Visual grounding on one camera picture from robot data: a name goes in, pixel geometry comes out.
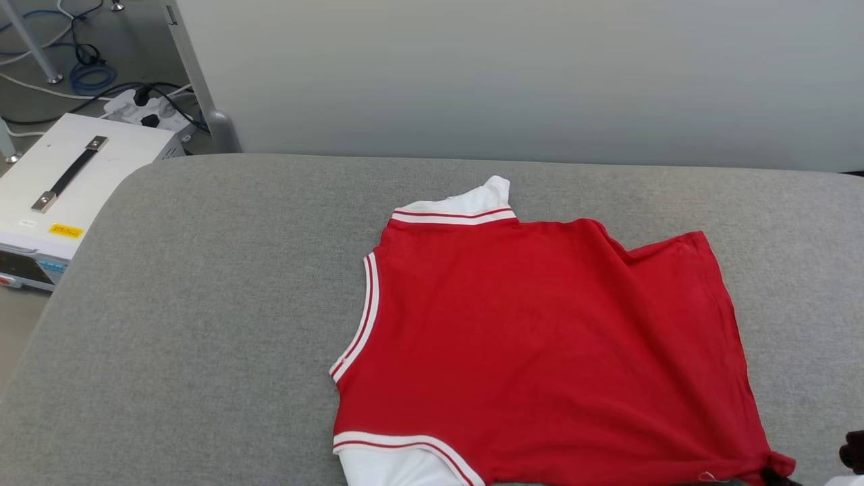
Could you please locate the light grey partition screen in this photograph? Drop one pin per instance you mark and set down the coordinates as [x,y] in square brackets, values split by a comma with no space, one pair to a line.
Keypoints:
[506,74]

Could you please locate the white power strip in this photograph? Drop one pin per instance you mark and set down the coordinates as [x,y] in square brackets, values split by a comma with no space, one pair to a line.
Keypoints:
[172,121]

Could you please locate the red and white shirt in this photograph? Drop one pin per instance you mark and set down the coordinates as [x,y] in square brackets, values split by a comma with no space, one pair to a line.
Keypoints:
[540,337]

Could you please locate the white equipment box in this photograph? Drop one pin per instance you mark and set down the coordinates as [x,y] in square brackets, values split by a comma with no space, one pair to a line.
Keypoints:
[121,155]

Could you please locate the white table leg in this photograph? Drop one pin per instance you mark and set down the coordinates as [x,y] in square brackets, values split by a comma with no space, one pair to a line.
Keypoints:
[30,40]
[5,142]

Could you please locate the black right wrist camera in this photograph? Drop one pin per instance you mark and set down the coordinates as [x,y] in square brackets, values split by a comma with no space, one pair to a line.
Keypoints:
[854,452]

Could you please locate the black power plug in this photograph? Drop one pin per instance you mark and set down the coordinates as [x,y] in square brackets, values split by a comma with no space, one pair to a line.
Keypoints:
[142,96]
[150,121]

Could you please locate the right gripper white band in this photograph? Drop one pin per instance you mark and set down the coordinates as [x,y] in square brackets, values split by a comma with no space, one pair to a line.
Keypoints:
[847,482]

